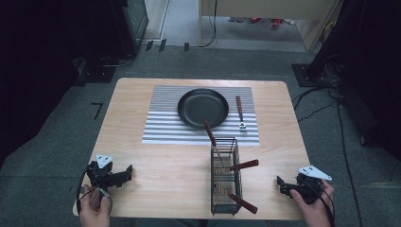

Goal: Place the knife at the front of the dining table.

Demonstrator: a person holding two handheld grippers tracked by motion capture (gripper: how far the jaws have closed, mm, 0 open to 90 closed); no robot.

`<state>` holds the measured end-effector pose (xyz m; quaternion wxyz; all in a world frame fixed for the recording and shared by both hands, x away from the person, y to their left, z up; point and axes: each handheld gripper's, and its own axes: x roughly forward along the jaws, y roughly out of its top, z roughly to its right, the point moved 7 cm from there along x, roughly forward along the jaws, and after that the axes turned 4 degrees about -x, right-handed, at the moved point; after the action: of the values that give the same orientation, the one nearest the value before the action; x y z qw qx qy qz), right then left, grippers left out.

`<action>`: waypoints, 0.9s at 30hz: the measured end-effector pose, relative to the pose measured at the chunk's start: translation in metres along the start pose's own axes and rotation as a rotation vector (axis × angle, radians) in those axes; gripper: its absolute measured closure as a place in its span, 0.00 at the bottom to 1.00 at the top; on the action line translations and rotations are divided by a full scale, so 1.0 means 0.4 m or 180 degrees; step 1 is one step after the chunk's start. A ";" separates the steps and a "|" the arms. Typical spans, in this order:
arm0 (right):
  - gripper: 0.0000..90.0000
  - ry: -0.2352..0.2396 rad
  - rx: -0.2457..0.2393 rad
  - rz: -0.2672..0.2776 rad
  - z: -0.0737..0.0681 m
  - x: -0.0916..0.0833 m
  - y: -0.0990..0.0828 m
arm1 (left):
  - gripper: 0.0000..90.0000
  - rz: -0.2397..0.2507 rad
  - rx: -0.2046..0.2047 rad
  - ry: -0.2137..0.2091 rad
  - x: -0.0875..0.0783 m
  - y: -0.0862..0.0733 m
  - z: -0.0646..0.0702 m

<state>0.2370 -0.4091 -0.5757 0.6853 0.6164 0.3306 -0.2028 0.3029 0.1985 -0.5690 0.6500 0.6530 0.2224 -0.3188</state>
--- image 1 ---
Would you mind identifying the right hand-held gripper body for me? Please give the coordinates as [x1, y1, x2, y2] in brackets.
[295, 165, 333, 205]

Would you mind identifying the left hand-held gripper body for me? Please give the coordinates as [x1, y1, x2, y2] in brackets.
[86, 153, 127, 191]

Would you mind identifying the person's right hand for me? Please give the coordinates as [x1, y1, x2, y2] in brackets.
[288, 179, 336, 227]

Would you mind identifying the person's left hand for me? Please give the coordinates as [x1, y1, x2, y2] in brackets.
[78, 184, 113, 227]

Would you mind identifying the grey striped placemat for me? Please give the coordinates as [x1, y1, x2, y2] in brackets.
[141, 84, 261, 148]

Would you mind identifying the black frying pan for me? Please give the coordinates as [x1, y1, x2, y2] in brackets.
[177, 88, 230, 130]

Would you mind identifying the dark cabinet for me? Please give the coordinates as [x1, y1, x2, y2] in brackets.
[108, 0, 149, 59]

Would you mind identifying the light wooden desk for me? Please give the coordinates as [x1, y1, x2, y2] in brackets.
[198, 0, 344, 52]

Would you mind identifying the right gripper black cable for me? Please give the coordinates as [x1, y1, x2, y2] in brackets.
[302, 180, 337, 227]

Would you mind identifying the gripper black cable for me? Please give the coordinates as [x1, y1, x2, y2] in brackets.
[76, 164, 112, 216]
[302, 180, 337, 227]

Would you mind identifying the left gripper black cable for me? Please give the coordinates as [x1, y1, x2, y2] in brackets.
[76, 164, 112, 216]

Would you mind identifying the utensil with wooden handle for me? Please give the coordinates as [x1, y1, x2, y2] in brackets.
[214, 159, 260, 175]
[202, 120, 227, 168]
[215, 183, 259, 215]

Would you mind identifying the black wire cutlery basket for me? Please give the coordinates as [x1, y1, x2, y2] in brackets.
[209, 136, 243, 217]

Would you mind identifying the black floor cable bundle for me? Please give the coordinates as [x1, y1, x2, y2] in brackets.
[291, 53, 367, 227]

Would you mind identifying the black stand base plate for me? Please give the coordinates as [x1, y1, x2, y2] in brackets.
[75, 56, 117, 85]
[290, 62, 342, 88]

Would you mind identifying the thin black hanging cable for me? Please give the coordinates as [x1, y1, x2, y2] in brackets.
[198, 0, 219, 49]

